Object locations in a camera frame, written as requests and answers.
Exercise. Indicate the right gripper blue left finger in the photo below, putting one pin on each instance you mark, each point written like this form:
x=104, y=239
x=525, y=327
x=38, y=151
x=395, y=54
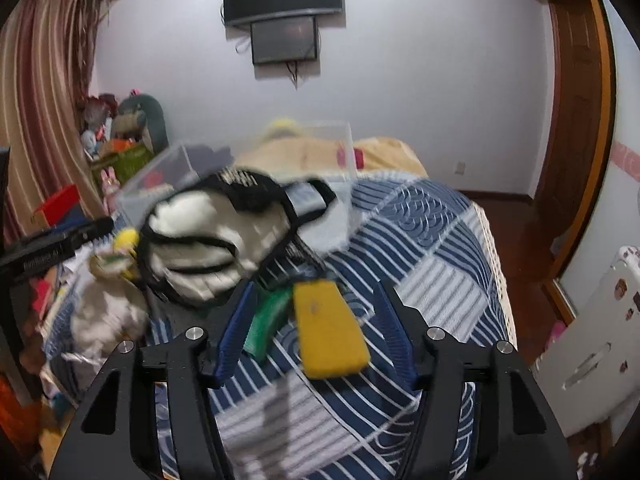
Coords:
x=242, y=307

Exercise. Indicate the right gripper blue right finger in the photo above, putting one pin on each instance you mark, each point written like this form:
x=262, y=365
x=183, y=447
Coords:
x=390, y=312

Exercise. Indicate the green knitted cloth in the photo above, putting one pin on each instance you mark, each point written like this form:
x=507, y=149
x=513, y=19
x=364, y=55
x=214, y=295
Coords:
x=271, y=313

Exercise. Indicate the yellow sponge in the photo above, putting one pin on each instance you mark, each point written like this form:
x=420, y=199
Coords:
x=330, y=341

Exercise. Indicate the floral patterned cloth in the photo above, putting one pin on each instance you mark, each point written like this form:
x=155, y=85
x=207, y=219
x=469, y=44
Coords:
x=112, y=265

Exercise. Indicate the yellow felt ball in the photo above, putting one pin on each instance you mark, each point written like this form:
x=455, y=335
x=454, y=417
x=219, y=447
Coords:
x=126, y=242

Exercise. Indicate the black and white fabric pouch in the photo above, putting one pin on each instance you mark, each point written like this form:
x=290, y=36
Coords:
x=197, y=244

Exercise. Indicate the red box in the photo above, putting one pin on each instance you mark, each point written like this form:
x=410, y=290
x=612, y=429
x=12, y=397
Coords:
x=54, y=209

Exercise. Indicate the blue white patterned tablecloth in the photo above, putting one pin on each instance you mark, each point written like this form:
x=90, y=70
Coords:
x=157, y=407

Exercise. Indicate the pink rabbit plush toy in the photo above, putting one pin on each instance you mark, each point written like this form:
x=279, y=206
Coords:
x=110, y=188

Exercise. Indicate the green cardboard box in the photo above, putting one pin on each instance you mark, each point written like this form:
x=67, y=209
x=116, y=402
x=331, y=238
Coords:
x=125, y=164

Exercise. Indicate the grey green plush dinosaur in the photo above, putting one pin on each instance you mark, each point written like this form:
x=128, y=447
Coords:
x=141, y=118

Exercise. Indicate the white cabinet with stickers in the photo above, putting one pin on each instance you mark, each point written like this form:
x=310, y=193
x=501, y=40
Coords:
x=593, y=367

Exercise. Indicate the clear plastic storage box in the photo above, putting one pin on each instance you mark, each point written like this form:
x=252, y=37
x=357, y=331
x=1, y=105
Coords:
x=185, y=164

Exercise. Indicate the beige blanket on bed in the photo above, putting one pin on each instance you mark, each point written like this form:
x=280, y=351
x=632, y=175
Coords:
x=308, y=155

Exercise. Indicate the striped red beige curtain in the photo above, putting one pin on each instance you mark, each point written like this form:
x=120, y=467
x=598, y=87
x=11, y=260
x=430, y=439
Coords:
x=47, y=56

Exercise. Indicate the brown wooden door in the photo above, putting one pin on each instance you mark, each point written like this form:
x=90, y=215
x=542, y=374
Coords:
x=581, y=123

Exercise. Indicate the yellow plush arc toy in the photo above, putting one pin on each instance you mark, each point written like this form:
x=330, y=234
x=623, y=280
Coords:
x=283, y=127

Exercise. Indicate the small dark wall monitor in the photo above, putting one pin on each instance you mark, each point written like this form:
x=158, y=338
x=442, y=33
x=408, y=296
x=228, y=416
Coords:
x=285, y=40

